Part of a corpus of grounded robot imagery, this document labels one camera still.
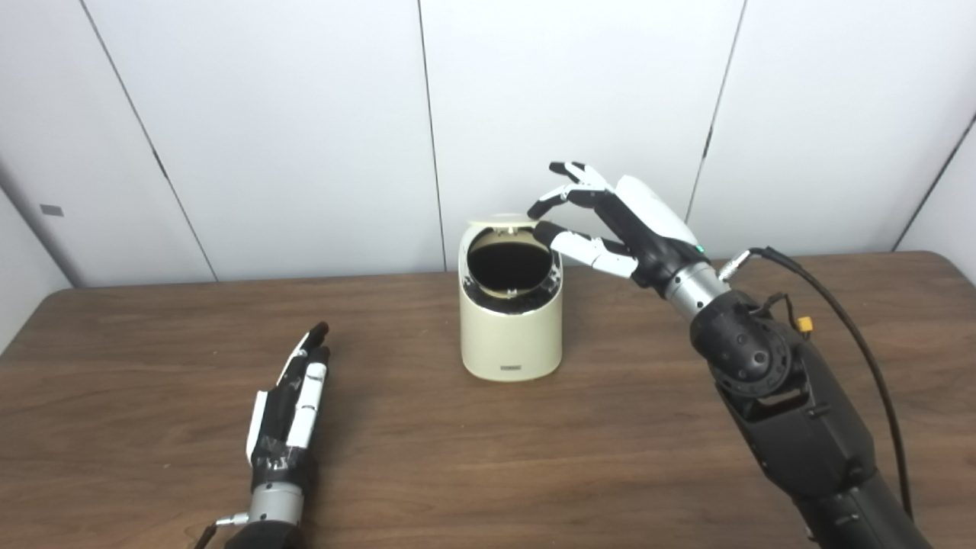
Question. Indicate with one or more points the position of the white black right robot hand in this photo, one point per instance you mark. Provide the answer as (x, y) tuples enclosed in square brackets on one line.
[(648, 229)]

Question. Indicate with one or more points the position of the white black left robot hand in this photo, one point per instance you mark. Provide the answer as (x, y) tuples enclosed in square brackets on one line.
[(286, 427)]

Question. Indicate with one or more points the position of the cream round bin lid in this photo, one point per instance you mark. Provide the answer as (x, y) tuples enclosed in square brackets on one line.
[(499, 221)]

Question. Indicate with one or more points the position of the cream-colored round bin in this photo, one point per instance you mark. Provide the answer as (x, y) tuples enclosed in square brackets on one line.
[(511, 343)]

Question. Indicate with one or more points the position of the yellow connector plug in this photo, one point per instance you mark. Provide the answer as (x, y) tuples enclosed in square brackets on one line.
[(804, 325)]

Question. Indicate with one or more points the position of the small gray wall tag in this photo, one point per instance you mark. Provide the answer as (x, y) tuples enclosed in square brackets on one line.
[(51, 210)]

